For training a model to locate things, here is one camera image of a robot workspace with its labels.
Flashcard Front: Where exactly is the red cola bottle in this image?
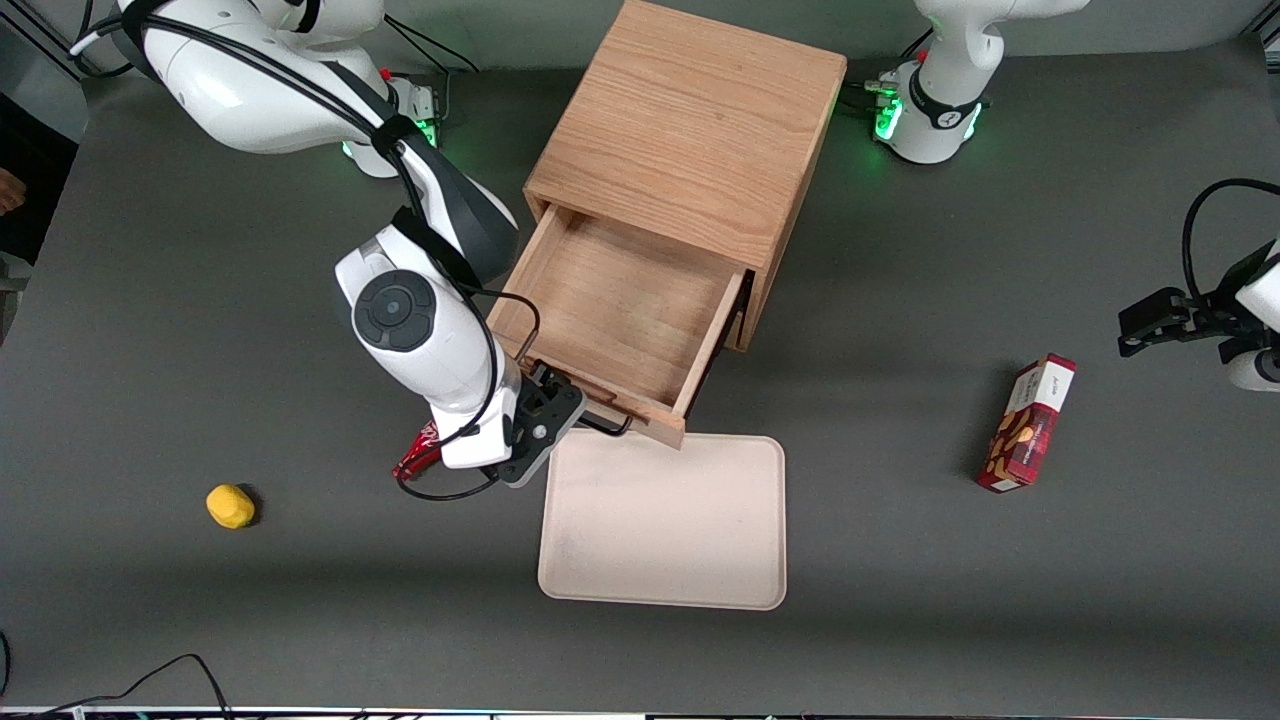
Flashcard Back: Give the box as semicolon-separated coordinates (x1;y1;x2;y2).
392;420;443;484

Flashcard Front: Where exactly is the wooden drawer cabinet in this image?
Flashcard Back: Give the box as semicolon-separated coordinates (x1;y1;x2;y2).
523;0;849;353

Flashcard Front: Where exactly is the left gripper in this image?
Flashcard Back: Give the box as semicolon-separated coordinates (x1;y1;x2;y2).
1118;240;1280;358

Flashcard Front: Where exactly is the red cookie box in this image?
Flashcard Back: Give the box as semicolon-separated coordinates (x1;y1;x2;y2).
976;353;1078;494

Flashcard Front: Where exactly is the black base cable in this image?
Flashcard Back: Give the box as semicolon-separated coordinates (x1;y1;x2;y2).
383;15;481;126
845;28;935;113

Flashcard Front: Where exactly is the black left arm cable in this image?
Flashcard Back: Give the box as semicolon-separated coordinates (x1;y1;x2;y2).
1182;178;1280;301

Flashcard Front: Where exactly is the yellow lemon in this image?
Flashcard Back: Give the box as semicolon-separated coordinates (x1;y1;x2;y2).
206;484;256;530

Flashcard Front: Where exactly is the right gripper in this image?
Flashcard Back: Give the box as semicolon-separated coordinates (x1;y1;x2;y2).
438;358;593;490

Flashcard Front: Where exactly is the black right base cable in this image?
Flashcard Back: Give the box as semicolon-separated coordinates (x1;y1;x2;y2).
383;15;481;126

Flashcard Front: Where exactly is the black floor cable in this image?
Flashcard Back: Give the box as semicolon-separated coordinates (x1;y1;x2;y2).
0;632;233;720

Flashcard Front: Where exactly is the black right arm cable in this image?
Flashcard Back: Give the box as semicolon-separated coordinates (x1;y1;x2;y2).
68;0;543;503

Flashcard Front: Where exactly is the beige plastic tray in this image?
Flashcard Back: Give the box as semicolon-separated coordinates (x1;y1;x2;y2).
537;430;788;612

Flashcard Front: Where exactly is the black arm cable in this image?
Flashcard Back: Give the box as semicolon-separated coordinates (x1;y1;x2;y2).
1182;178;1280;301
68;0;543;503

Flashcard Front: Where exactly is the black left base cable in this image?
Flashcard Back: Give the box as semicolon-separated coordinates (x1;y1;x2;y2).
845;28;935;113

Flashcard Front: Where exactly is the wooden drawer with black handle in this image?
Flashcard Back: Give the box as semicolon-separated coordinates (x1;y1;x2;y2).
487;204;751;450

